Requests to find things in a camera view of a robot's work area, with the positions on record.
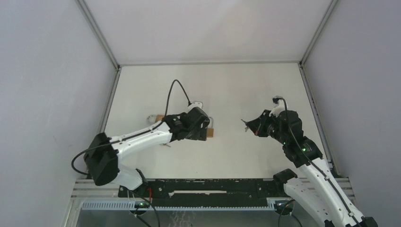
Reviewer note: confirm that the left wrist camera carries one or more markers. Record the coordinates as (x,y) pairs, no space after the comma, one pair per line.
(195,104)

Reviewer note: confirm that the long shackle brass padlock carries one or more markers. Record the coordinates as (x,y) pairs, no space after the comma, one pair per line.
(210,129)

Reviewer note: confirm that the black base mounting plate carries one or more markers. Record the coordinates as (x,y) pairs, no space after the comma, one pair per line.
(207,193)

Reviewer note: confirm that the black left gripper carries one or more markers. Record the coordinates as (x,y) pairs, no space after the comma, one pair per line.
(201,135)

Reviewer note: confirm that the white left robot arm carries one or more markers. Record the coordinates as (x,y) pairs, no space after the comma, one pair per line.
(104,157)

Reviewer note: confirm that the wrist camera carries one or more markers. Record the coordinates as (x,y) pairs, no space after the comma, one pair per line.
(195,104)
(280,106)

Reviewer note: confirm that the short shackle brass padlock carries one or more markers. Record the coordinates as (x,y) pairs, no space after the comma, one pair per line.
(152,119)

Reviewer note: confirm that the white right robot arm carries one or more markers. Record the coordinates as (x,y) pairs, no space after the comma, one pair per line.
(329,206)

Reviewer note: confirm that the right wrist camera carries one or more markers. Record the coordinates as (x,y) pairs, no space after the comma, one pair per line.
(280,106)

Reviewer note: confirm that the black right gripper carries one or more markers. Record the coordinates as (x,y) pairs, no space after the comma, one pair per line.
(257,125)

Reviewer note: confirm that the aluminium frame rails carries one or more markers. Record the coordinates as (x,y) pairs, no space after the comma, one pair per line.
(87,190)

